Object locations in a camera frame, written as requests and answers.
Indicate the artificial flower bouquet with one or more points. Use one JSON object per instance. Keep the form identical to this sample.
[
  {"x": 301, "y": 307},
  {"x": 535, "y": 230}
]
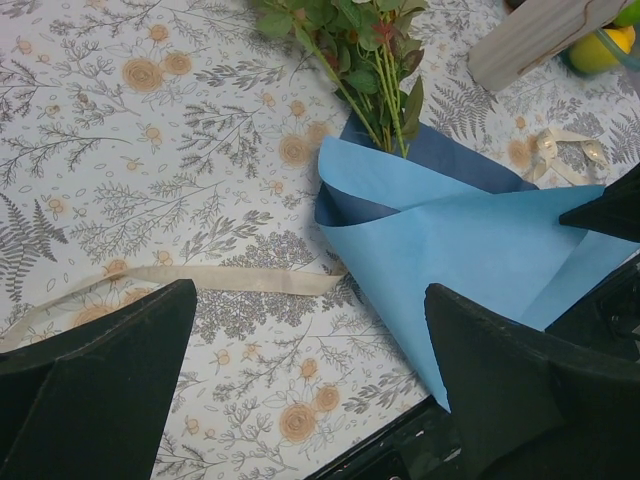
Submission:
[{"x": 367, "y": 52}]

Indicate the blue wrapping paper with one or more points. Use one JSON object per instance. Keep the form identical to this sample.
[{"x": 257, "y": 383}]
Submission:
[{"x": 446, "y": 214}]

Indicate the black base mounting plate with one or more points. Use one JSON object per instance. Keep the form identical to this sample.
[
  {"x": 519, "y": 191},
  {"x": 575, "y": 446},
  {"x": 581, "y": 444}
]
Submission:
[{"x": 421, "y": 443}]

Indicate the green lime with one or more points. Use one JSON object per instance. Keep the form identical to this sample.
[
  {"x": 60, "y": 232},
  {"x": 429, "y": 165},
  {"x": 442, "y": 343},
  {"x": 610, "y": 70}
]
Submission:
[{"x": 629, "y": 16}]

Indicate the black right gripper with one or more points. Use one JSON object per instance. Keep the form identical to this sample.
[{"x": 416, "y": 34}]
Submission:
[{"x": 606, "y": 319}]

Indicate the floral patterned table mat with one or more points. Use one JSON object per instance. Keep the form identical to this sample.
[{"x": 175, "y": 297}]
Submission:
[{"x": 164, "y": 133}]

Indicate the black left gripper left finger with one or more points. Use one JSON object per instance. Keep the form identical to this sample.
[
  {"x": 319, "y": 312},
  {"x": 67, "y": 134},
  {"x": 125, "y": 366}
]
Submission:
[{"x": 92, "y": 402}]

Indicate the white ribbed ceramic vase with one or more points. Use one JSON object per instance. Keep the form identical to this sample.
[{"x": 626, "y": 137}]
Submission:
[{"x": 535, "y": 32}]

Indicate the yellow lemon front left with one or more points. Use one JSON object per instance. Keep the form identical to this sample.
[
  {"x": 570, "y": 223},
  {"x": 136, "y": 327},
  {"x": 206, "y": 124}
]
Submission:
[{"x": 595, "y": 50}]

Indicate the cream ribbon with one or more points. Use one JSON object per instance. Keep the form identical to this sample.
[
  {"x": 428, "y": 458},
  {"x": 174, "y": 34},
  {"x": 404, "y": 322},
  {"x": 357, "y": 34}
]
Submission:
[{"x": 224, "y": 278}]

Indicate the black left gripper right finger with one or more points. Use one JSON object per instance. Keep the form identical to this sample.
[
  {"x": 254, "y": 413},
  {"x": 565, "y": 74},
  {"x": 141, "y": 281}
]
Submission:
[{"x": 528, "y": 405}]

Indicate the teal plastic fruit basket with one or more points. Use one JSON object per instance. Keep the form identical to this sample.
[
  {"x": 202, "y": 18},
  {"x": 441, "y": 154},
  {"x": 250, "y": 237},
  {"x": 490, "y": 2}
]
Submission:
[{"x": 625, "y": 45}]

